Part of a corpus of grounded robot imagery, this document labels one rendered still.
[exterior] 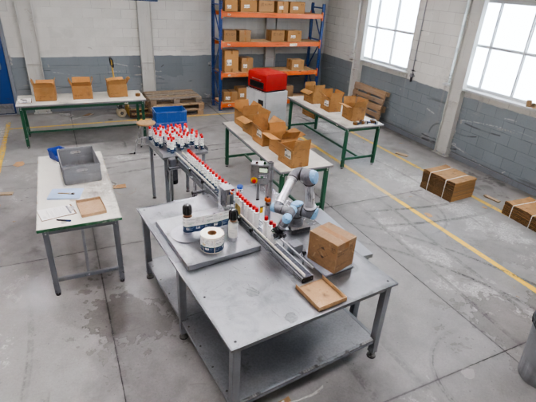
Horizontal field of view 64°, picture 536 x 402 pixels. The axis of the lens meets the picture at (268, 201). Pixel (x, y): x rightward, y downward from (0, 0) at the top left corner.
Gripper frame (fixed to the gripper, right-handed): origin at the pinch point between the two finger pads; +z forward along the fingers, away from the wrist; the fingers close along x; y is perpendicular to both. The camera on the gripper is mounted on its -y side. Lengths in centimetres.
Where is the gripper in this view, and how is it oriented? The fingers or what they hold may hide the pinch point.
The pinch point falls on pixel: (276, 238)
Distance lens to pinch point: 369.4
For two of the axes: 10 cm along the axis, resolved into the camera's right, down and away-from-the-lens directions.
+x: 4.2, 8.0, -4.2
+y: -8.5, 2.0, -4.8
